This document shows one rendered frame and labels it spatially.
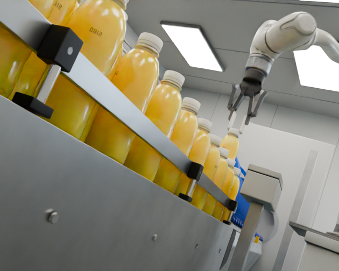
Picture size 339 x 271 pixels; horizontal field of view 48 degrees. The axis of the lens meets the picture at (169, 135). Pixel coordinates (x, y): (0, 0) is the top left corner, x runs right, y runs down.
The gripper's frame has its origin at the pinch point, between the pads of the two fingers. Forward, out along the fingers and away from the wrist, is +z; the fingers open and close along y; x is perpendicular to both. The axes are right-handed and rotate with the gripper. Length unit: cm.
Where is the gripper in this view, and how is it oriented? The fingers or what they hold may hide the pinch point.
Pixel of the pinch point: (237, 122)
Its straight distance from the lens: 139.5
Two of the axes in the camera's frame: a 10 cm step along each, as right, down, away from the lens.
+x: -3.2, -3.2, -8.9
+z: -3.7, 9.1, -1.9
